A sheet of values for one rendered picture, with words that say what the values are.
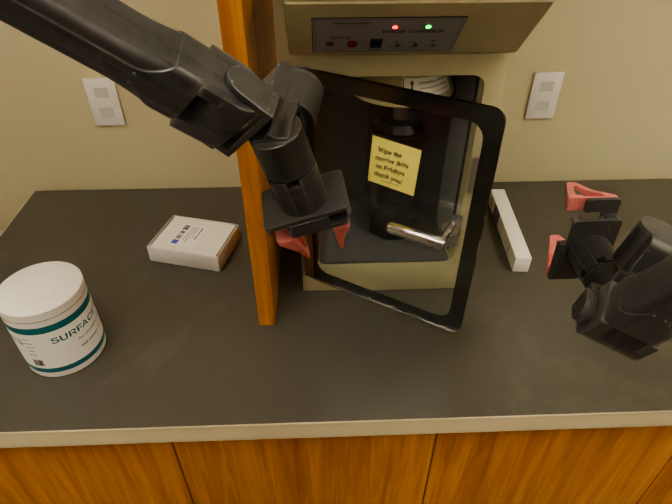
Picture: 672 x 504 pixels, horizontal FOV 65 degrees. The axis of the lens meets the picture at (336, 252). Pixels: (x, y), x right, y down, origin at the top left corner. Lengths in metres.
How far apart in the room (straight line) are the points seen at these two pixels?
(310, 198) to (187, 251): 0.57
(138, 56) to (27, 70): 0.94
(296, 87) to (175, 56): 0.15
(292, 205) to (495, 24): 0.35
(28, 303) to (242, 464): 0.45
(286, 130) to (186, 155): 0.87
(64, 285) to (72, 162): 0.61
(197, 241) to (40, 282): 0.33
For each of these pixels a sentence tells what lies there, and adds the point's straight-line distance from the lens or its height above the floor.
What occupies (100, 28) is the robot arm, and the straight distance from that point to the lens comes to 0.50.
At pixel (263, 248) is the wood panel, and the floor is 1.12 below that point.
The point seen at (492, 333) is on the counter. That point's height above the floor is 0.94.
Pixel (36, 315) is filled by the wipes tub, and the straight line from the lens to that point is 0.91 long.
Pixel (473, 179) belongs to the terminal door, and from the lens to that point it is 0.74.
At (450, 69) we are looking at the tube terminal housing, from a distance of 0.84.
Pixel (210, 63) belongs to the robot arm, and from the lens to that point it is 0.52.
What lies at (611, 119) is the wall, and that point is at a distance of 1.51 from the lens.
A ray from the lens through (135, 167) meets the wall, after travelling 1.45.
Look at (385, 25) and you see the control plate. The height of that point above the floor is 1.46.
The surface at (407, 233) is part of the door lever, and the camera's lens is 0.76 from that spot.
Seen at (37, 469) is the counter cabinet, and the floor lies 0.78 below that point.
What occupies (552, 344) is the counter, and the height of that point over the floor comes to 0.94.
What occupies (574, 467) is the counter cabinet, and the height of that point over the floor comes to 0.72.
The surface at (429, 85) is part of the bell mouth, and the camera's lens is 0.87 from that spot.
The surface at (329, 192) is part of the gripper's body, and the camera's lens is 0.61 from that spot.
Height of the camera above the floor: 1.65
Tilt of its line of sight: 39 degrees down
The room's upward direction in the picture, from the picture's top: straight up
